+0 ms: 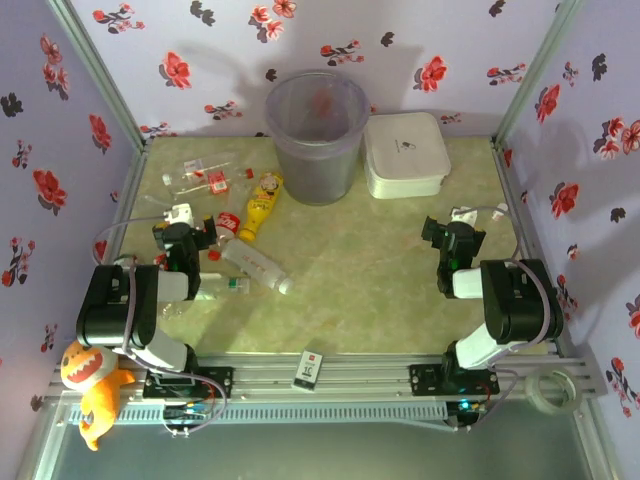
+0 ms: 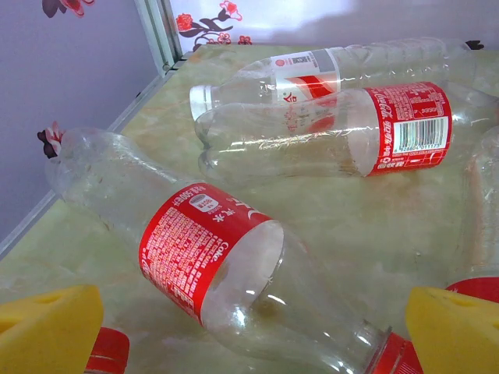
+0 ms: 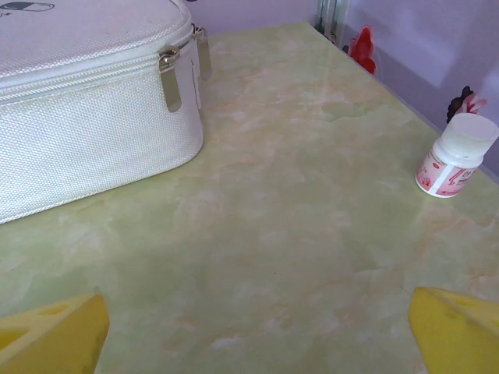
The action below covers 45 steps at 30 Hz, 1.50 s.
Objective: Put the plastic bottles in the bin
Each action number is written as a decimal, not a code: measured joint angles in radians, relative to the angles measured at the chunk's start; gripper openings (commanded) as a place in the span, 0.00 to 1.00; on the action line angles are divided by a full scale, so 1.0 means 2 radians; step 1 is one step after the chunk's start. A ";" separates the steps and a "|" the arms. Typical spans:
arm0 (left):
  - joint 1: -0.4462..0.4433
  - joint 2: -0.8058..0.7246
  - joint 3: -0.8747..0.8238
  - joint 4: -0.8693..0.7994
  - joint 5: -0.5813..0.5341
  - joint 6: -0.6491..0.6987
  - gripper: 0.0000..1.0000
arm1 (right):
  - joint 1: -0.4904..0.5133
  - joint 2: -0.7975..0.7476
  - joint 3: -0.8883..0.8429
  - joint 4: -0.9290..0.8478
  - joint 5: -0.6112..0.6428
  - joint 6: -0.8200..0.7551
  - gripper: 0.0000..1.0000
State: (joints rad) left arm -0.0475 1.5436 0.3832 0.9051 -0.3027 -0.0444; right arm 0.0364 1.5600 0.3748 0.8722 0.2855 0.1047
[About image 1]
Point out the red bottle cap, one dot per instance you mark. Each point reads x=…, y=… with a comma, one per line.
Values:
x=214, y=255

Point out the clear bottle with green label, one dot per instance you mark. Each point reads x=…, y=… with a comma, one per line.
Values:
x=232, y=285

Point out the clear bottle with red print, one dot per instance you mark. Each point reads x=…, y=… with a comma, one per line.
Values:
x=255, y=265

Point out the yellow plastic bottle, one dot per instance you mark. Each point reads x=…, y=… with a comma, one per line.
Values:
x=260, y=205

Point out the clear plastic bottle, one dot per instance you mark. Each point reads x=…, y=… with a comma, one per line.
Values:
x=171, y=312

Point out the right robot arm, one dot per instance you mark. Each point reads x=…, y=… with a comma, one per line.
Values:
x=520, y=300

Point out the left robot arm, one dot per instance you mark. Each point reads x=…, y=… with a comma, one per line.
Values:
x=115, y=310

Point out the translucent grey plastic bin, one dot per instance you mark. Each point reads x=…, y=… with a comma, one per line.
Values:
x=320, y=170

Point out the small white bottle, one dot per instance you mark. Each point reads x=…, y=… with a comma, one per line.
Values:
x=499, y=212

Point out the white lidded plastic container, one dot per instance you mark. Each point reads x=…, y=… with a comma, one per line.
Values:
x=405, y=150

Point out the orange shark plush toy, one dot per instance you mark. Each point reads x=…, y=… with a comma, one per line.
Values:
x=85, y=370

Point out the black and white card box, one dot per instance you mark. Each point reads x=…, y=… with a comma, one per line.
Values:
x=308, y=371

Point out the clear tape roll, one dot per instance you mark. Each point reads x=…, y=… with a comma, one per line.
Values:
x=537, y=397

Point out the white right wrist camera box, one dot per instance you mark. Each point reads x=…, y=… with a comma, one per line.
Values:
x=462, y=216

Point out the aluminium table side rail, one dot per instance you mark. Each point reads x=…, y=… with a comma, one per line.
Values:
x=131, y=185
x=512, y=200

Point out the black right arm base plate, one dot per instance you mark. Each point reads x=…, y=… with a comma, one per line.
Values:
x=425, y=380

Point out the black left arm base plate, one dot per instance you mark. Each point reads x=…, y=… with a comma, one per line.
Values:
x=220, y=382

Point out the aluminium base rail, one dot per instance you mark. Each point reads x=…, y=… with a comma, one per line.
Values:
x=360, y=372

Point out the aluminium frame post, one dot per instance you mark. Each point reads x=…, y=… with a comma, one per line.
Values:
x=97, y=67
x=539, y=65

